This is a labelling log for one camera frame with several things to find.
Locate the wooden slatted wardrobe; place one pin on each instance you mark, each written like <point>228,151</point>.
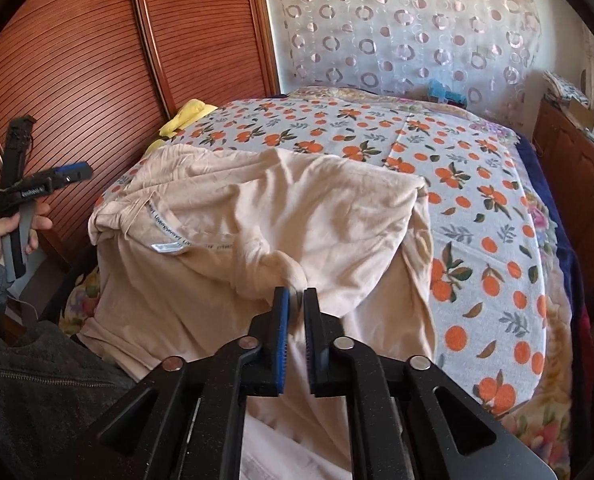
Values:
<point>102,85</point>

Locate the red cloth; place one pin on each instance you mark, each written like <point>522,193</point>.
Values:
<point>584,330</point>

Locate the stack of folded cloths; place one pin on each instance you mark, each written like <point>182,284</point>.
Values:
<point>564,85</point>

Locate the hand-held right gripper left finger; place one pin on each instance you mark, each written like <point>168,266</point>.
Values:
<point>281,350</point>

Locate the circle pattern sheer curtain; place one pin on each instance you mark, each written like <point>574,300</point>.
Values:
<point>402,25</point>

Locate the blue box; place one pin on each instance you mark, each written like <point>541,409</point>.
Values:
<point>447,94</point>

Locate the yellow cloth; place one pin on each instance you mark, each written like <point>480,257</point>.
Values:
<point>187,115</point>

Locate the navy blue bedsheet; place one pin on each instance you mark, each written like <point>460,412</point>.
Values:
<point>552,200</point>

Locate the wooden cabinet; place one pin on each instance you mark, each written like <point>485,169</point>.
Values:
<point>577,175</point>

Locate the orange fruit print bedsheet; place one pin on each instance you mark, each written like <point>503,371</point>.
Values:
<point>477,220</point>

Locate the cardboard box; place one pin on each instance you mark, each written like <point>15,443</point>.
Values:
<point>583,112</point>

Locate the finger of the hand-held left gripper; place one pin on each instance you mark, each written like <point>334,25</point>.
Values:
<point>72,169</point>
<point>67,182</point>

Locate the floral blanket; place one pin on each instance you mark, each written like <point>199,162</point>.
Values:
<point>552,350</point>

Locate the person's dark grey jacket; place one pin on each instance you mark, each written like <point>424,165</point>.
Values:
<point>37,395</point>

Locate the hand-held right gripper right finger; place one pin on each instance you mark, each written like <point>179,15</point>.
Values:
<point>313,355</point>

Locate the beige printed t-shirt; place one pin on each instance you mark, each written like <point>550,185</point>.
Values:
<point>257,220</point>

